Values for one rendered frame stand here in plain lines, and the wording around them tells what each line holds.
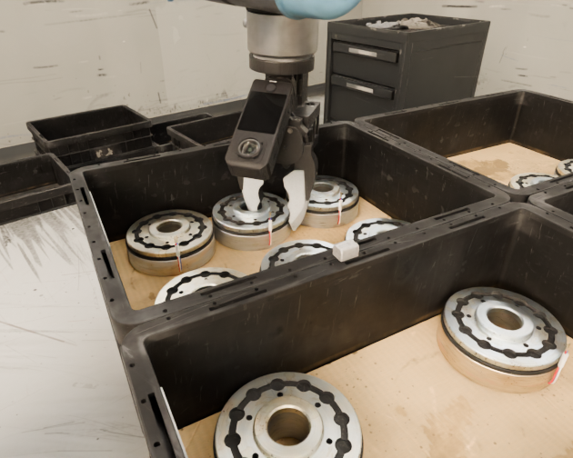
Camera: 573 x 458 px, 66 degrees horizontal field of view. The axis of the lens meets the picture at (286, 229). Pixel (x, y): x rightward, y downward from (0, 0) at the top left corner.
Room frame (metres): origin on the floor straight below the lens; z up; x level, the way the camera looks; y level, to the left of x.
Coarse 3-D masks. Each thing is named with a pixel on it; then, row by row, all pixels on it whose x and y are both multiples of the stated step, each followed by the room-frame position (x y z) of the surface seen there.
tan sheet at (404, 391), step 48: (432, 336) 0.31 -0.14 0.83; (336, 384) 0.25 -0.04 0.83; (384, 384) 0.25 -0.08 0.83; (432, 384) 0.25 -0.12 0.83; (480, 384) 0.25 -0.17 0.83; (192, 432) 0.21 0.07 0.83; (384, 432) 0.21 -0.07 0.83; (432, 432) 0.21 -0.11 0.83; (480, 432) 0.21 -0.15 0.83; (528, 432) 0.21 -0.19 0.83
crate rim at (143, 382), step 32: (448, 224) 0.35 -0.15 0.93; (480, 224) 0.36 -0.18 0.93; (384, 256) 0.30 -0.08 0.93; (256, 288) 0.26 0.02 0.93; (288, 288) 0.26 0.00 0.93; (160, 320) 0.22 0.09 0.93; (192, 320) 0.22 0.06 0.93; (128, 352) 0.20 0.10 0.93; (160, 416) 0.16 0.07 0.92; (160, 448) 0.13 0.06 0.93
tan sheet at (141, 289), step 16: (368, 208) 0.56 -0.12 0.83; (352, 224) 0.52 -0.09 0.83; (288, 240) 0.48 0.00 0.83; (320, 240) 0.48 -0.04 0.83; (336, 240) 0.48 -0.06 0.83; (128, 256) 0.44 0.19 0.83; (224, 256) 0.44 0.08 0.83; (240, 256) 0.44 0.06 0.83; (256, 256) 0.44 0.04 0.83; (128, 272) 0.41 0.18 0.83; (256, 272) 0.41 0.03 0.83; (128, 288) 0.38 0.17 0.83; (144, 288) 0.38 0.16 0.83; (160, 288) 0.38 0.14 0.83; (144, 304) 0.35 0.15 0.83
